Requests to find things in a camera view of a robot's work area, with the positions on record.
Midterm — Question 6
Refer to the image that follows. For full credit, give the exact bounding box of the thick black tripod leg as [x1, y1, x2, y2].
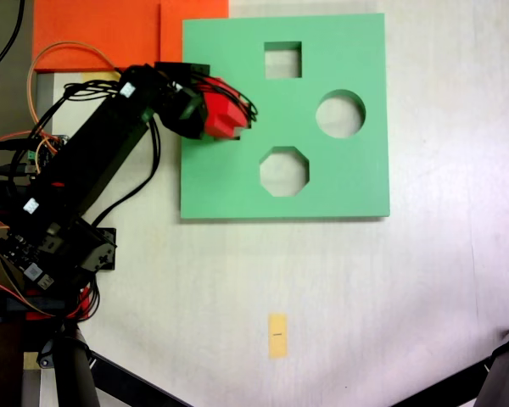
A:
[36, 332, 102, 407]

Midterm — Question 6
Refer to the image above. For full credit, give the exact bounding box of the red cross columnar block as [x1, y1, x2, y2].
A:
[201, 76, 254, 141]

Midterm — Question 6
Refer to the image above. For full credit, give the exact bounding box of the small circuit board with wires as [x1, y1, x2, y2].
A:
[25, 134, 71, 175]

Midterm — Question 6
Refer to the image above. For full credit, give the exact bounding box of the yellow tape strip black mark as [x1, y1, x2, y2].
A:
[268, 313, 289, 360]

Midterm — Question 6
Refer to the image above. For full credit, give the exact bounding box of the black cable white connector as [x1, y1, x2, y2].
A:
[92, 67, 161, 226]

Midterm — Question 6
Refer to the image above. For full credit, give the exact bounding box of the black usb cable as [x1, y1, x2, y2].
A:
[0, 164, 37, 176]
[0, 138, 36, 151]

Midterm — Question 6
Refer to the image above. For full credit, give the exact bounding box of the small orange flat block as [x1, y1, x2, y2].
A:
[159, 0, 230, 65]

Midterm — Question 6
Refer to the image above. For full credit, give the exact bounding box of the green shape sorting board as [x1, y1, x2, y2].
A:
[179, 12, 391, 221]

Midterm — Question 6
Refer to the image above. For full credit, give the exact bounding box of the orange wire loop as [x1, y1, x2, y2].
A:
[26, 41, 131, 145]

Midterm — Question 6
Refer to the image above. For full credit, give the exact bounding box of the large orange flat block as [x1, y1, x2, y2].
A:
[32, 0, 162, 72]

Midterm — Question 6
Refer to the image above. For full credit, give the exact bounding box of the yellow masking tape piece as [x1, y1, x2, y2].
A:
[81, 71, 122, 84]

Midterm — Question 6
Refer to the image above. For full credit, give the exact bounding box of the black power cable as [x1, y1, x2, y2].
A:
[0, 0, 26, 115]

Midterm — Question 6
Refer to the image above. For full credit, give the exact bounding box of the black elbow servo cable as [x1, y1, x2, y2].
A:
[31, 79, 126, 141]

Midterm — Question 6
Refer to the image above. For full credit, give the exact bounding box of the black gripper servo cable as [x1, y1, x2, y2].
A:
[190, 75, 259, 124]

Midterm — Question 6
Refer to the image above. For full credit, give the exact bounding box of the thin black tripod strut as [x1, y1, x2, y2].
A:
[389, 354, 493, 407]
[87, 350, 195, 407]

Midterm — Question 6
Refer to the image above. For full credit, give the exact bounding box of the red table clamp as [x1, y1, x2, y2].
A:
[25, 286, 91, 320]

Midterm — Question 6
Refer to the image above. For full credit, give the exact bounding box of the notched black tripod leg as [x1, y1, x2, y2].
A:
[477, 320, 509, 407]

